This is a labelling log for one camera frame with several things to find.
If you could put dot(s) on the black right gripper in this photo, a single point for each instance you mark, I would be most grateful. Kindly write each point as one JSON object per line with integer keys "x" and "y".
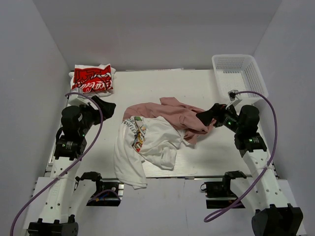
{"x": 216, "y": 114}

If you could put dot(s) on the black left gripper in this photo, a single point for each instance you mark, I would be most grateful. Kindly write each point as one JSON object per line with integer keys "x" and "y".
{"x": 97, "y": 111}

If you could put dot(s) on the pink t-shirt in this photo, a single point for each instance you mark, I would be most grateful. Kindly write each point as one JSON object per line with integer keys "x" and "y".
{"x": 181, "y": 116}

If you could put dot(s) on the white cartoon print t-shirt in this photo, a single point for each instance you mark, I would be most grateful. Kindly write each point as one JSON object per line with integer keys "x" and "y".
{"x": 141, "y": 140}

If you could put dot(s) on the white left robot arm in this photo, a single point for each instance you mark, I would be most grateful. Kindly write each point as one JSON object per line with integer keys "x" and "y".
{"x": 68, "y": 193}

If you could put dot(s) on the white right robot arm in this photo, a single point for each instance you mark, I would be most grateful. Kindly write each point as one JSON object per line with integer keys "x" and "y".
{"x": 273, "y": 214}

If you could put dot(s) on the folded red coca-cola t-shirt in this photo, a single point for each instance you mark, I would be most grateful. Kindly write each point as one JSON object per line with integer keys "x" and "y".
{"x": 93, "y": 80}

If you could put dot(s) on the white plastic basket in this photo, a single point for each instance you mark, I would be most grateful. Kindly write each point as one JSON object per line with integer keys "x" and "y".
{"x": 237, "y": 72}

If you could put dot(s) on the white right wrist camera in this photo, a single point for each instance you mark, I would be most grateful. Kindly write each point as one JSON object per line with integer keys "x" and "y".
{"x": 235, "y": 98}

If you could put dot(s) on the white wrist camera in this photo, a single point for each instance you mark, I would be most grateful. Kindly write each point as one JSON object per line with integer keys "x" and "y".
{"x": 235, "y": 98}
{"x": 77, "y": 99}

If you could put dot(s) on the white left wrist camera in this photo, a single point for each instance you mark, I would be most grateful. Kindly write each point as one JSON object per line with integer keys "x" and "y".
{"x": 77, "y": 99}

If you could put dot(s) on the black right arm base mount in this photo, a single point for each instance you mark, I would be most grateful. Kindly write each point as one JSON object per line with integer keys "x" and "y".
{"x": 218, "y": 193}

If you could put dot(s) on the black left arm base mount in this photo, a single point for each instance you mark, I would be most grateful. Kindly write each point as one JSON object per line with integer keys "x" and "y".
{"x": 106, "y": 194}

